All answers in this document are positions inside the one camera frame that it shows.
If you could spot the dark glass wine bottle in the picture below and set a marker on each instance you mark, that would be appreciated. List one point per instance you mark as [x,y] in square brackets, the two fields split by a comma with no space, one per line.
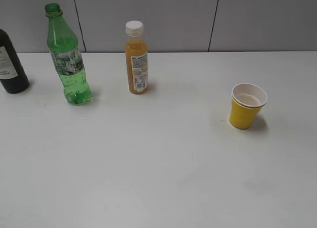
[12,75]

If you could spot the yellow paper cup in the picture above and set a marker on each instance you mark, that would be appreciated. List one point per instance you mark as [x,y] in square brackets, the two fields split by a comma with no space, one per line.
[247,100]

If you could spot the green plastic sprite bottle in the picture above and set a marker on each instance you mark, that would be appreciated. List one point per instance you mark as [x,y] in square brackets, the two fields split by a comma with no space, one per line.
[66,56]

